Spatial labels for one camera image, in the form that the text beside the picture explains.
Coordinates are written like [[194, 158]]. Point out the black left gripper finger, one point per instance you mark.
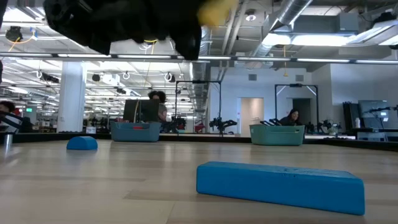
[[191, 43]]

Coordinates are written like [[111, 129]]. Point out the yellow cylinder block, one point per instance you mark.
[[217, 11]]

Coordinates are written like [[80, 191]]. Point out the long red block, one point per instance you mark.
[[138, 127]]

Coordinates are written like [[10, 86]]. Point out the blue half-cylinder block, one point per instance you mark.
[[82, 143]]

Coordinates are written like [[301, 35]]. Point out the long blue block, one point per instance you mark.
[[280, 186]]

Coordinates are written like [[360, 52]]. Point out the black background robot arm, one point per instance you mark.
[[222, 124], [175, 124]]

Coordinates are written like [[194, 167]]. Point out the person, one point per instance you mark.
[[7, 115], [160, 104], [291, 118]]

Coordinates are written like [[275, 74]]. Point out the long ceiling light bar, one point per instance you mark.
[[264, 59]]

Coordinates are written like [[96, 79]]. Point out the black computer monitor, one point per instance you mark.
[[141, 110]]

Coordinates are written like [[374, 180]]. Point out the white pillar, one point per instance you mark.
[[71, 96]]

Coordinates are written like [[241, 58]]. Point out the blue plastic bin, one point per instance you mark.
[[135, 133]]

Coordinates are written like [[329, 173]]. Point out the teal plastic bin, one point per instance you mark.
[[276, 135]]

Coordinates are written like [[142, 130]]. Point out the white bottle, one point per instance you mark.
[[357, 123]]

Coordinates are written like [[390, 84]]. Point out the grey computer monitor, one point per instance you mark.
[[373, 109]]

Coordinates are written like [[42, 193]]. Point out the black rig frame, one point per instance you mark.
[[295, 85], [199, 82]]

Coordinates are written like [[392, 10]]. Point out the black aluminium table frame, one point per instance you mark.
[[199, 137]]

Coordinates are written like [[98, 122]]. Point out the silver ventilation duct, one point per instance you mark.
[[289, 12]]

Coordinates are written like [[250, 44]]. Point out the silver metal post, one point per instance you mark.
[[8, 141]]

